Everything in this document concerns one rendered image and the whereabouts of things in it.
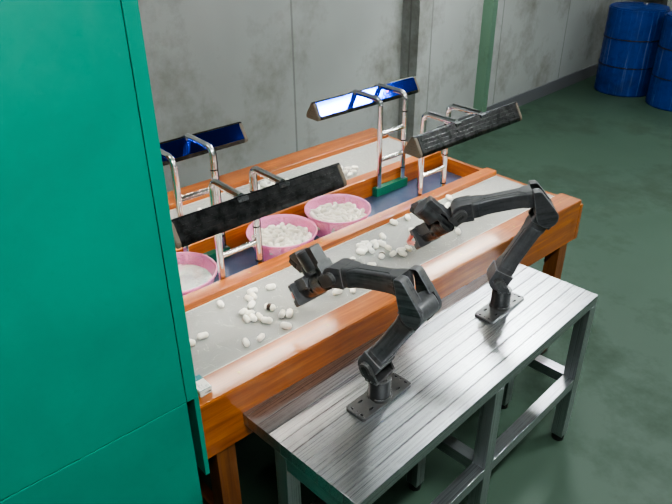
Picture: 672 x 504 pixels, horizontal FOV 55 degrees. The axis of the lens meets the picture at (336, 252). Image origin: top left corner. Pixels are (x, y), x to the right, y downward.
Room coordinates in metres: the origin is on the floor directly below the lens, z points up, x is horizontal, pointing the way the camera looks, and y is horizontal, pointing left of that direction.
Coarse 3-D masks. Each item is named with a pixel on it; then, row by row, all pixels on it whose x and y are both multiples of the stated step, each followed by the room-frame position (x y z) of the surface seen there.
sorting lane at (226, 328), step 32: (480, 192) 2.52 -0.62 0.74; (416, 224) 2.23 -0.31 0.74; (480, 224) 2.22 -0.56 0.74; (416, 256) 1.98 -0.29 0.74; (288, 288) 1.78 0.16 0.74; (192, 320) 1.61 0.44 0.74; (224, 320) 1.61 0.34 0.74; (288, 320) 1.60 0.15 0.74; (192, 352) 1.45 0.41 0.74; (224, 352) 1.45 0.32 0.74
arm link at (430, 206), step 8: (424, 200) 1.80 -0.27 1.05; (432, 200) 1.77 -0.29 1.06; (416, 208) 1.80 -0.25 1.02; (424, 208) 1.76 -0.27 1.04; (432, 208) 1.76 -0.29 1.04; (440, 208) 1.76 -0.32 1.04; (448, 208) 1.81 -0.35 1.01; (424, 216) 1.76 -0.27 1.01; (432, 216) 1.76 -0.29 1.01; (448, 216) 1.75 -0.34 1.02; (456, 216) 1.73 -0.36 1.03; (464, 216) 1.73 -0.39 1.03; (456, 224) 1.74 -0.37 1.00
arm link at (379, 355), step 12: (432, 300) 1.26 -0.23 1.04; (432, 312) 1.25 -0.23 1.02; (396, 324) 1.28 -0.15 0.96; (384, 336) 1.31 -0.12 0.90; (396, 336) 1.28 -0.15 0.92; (408, 336) 1.27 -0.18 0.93; (372, 348) 1.32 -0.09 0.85; (384, 348) 1.30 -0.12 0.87; (396, 348) 1.28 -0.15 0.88; (360, 360) 1.34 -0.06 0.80; (372, 360) 1.31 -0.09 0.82; (384, 360) 1.30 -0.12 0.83
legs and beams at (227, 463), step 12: (552, 252) 2.35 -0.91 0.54; (564, 252) 2.37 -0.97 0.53; (552, 264) 2.35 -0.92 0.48; (552, 276) 2.34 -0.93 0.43; (216, 456) 1.24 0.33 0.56; (228, 456) 1.26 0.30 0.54; (216, 468) 1.24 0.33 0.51; (228, 468) 1.25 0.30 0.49; (216, 480) 1.25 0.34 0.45; (228, 480) 1.25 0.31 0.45; (204, 492) 1.38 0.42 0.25; (216, 492) 1.26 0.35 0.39; (228, 492) 1.25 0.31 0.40; (240, 492) 1.27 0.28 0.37
